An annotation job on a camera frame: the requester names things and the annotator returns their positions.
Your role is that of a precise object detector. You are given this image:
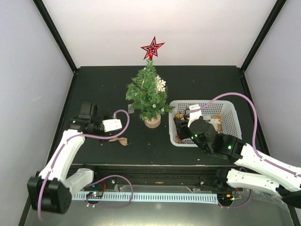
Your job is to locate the gold bell ornament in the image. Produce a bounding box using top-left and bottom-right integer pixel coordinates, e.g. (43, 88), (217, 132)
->
(174, 113), (183, 119)

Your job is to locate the white bulb light string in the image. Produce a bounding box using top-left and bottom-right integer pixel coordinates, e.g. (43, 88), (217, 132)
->
(140, 77), (165, 113)

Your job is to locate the white perforated plastic basket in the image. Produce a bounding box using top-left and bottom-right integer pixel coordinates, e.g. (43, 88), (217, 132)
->
(169, 100), (242, 147)

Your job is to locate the white snowflake ornament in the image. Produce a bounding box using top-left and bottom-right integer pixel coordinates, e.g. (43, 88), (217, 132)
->
(155, 75), (166, 93)

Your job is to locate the small green christmas tree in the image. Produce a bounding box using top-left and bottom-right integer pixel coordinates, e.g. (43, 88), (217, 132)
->
(126, 59), (174, 129)

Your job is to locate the burlap bow with berries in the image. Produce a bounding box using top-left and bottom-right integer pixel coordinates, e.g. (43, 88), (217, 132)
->
(109, 137), (129, 146)

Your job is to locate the red star ornament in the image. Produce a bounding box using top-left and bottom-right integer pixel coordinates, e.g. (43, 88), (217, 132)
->
(140, 36), (165, 60)

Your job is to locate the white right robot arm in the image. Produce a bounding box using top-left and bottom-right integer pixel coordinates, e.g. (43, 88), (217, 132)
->
(173, 116), (301, 209)

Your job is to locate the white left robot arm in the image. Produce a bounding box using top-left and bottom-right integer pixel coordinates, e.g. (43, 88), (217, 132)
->
(27, 103), (122, 214)

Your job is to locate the clear plastic battery box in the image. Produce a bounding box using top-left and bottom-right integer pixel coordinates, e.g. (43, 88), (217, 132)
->
(127, 104), (135, 114)

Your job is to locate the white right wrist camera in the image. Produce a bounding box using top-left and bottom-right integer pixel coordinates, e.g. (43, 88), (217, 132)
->
(186, 104), (202, 128)

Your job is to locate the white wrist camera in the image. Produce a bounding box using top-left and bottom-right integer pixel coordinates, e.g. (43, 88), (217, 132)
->
(102, 119), (122, 132)
(186, 104), (202, 128)

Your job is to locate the white slotted cable duct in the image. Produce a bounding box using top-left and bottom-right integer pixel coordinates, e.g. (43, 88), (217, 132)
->
(72, 191), (218, 204)

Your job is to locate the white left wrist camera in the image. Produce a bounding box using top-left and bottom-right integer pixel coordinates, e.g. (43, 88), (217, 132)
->
(102, 119), (122, 132)

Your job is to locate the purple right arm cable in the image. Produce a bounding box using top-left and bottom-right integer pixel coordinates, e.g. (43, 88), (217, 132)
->
(199, 92), (301, 210)

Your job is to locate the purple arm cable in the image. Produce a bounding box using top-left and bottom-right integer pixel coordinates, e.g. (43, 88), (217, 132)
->
(37, 109), (134, 222)
(199, 92), (301, 210)

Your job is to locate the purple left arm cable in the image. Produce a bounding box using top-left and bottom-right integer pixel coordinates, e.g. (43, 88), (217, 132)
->
(37, 109), (134, 222)

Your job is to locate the black frame post back right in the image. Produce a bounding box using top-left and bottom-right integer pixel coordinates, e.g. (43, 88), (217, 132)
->
(240, 0), (286, 73)

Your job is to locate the black frame post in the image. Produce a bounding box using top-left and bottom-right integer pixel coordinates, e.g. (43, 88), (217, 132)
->
(33, 0), (78, 73)
(240, 0), (286, 73)

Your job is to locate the black frame post back left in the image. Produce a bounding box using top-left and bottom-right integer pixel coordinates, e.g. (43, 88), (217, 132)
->
(33, 0), (78, 73)

